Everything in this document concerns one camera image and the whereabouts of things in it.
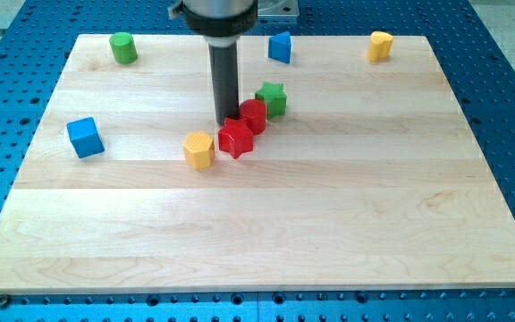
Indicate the red cylinder block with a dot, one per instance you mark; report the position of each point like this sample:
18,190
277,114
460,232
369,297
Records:
253,113

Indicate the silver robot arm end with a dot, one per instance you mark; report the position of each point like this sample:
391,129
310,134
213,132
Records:
216,18

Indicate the red star block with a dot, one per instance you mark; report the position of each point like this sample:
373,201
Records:
235,137

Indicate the yellow hexagon block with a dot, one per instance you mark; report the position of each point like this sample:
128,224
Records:
199,150

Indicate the green star block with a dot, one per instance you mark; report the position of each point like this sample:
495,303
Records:
274,97

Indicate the light wooden board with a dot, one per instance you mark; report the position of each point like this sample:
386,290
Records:
371,180

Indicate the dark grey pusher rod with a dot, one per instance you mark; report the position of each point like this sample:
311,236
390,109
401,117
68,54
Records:
223,60

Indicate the blue triangle block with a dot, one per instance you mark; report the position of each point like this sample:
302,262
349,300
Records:
279,47

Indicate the yellow heart block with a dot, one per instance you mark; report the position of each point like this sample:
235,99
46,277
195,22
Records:
380,44

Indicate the blue cube block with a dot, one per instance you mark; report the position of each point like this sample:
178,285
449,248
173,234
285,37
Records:
84,137

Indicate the green cylinder block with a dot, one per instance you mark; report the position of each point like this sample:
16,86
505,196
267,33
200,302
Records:
123,48

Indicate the clear acrylic mount plate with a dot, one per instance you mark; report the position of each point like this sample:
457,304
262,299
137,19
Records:
278,8

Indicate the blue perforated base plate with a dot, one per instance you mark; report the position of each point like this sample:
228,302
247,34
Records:
36,46

